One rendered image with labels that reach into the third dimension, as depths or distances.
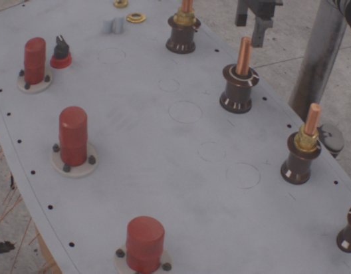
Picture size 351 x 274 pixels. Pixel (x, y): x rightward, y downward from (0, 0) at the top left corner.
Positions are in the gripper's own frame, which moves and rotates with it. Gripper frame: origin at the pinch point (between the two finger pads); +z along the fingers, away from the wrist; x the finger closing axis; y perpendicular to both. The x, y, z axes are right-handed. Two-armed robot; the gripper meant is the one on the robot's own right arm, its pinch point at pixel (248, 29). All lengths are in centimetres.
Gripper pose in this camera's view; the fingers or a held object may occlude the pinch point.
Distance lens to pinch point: 143.0
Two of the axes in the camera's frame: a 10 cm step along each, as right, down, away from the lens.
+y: 9.4, -1.4, 3.1
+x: -3.2, -6.7, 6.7
